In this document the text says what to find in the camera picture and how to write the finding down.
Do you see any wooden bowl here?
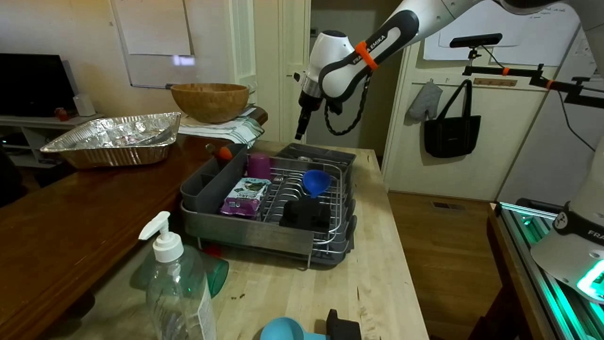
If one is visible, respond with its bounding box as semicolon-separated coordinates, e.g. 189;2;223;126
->
170;83;250;123

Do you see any grey dish drying rack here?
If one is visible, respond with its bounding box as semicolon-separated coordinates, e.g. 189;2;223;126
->
182;143;357;266

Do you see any black monitor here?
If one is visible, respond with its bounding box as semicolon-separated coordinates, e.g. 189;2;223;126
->
0;53;76;117

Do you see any clear soap pump bottle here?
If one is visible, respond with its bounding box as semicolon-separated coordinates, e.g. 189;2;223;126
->
138;211;217;340

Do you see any green striped dish towel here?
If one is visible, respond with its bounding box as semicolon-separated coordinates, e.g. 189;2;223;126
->
180;106;265;147

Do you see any grey oven mitt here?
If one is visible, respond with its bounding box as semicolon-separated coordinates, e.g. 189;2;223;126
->
408;81;442;123

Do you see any aluminium foil tray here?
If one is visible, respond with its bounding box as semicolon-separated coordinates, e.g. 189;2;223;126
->
42;111;182;170

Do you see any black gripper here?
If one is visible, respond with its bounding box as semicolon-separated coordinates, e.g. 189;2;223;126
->
295;92;323;140

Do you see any blue round object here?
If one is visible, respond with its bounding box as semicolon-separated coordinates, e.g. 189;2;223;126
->
261;317;327;340

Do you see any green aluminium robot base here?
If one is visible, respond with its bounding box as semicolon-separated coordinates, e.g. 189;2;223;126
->
495;202;604;340

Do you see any blue funnel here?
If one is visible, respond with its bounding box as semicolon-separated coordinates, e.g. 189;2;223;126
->
302;170;331;198

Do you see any black small block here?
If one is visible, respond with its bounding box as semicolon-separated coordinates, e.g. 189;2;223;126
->
327;310;361;340

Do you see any black tote bag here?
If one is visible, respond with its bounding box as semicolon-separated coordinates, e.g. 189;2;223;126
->
423;79;482;159

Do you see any purple plastic cup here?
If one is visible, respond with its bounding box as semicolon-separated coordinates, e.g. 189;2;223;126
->
246;155;272;179

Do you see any orange plastic spoon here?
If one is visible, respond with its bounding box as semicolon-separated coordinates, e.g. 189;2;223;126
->
216;145;234;162

